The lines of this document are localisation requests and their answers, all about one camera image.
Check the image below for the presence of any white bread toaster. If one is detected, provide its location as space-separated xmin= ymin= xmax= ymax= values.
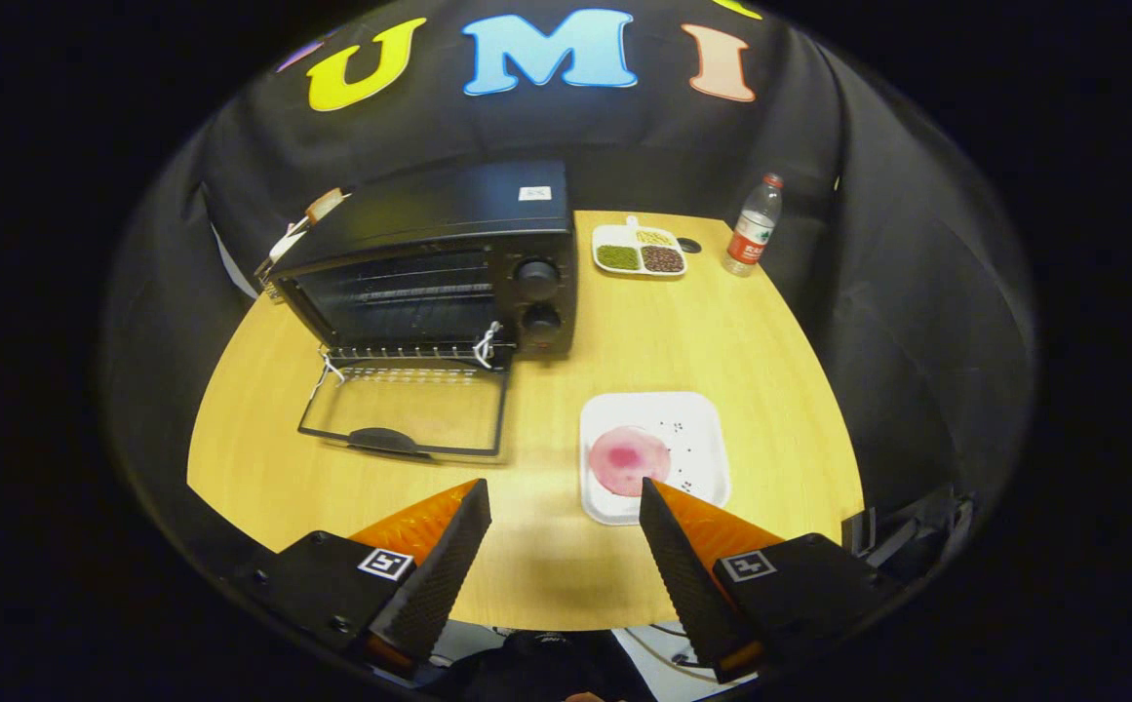
xmin=269 ymin=216 xmax=318 ymax=264

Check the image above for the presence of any white square plate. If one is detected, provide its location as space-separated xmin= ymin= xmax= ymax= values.
xmin=579 ymin=391 xmax=731 ymax=527

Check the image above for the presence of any black backdrop cloth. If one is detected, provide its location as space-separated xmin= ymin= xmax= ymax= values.
xmin=102 ymin=0 xmax=1039 ymax=547

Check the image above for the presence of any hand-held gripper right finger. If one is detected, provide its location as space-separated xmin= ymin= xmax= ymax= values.
xmin=639 ymin=478 xmax=903 ymax=683

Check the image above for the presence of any white divided bean dish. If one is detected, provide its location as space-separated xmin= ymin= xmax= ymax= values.
xmin=591 ymin=215 xmax=689 ymax=279

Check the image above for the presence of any black toaster oven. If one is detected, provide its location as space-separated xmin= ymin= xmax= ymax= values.
xmin=255 ymin=159 xmax=581 ymax=461

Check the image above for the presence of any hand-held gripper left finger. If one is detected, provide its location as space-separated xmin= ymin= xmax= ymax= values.
xmin=234 ymin=478 xmax=493 ymax=681

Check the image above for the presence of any pink ham slice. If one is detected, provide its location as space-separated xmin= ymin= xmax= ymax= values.
xmin=588 ymin=425 xmax=673 ymax=498

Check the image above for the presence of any clear plastic water bottle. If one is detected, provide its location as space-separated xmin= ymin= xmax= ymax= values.
xmin=722 ymin=173 xmax=784 ymax=278

